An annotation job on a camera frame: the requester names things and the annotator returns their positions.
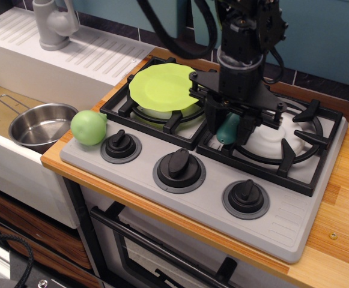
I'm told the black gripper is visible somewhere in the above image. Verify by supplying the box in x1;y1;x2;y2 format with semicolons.
189;55;285;145

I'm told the dark green toy cucumber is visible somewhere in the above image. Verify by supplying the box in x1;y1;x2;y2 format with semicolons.
216;113;240;145

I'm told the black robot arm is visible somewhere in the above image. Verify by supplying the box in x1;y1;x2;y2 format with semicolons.
189;1;288;146

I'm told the lime green plastic plate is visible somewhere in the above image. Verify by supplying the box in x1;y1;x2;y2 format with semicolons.
129;63;198;112

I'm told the light green toy pear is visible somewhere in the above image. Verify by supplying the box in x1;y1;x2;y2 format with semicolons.
70;110;107;146

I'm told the small stainless steel pot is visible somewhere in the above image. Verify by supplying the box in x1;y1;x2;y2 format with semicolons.
0;94;78;154

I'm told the white toy sink unit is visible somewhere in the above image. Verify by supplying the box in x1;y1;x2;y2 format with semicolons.
0;8;153;229

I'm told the white left burner cap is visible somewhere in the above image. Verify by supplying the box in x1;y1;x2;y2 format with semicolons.
136;104;204;124

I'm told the white burner cap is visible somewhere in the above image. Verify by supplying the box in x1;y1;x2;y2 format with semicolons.
136;104;204;124
241;112;305;159

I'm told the white right burner cap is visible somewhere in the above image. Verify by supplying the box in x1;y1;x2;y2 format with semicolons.
241;112;305;159

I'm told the black left burner grate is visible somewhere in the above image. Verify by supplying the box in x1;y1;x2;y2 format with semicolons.
100;56;207;150

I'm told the black burner grate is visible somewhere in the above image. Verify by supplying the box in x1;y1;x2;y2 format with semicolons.
100;56;207;150
196;93;347;196

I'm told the black right burner grate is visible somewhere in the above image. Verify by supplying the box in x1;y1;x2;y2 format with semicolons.
196;93;347;196

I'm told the black middle stove knob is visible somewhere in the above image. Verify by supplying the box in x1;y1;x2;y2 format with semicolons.
153;148;206;194

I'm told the black stove knob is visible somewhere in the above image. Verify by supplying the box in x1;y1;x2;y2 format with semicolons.
222;179;270;220
100;129;142;164
153;148;206;194

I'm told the black right stove knob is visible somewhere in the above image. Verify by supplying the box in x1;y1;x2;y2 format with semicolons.
222;179;270;220

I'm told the grey toy stove top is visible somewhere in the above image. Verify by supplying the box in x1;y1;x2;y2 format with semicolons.
59;68;349;265

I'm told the black left stove knob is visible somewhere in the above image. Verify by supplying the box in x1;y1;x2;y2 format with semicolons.
100;129;142;164

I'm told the grey toy faucet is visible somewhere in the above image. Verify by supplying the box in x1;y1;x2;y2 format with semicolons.
32;0;79;51

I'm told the wood grain drawer front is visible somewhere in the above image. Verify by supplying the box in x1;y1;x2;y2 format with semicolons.
0;191;92;270

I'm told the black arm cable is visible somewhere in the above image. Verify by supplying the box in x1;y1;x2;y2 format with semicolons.
136;0;285;85

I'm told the black oven door handle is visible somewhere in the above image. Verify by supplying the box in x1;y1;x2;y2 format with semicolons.
90;207;237;287

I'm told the black braided cable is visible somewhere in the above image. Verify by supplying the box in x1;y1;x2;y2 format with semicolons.
0;233;37;288

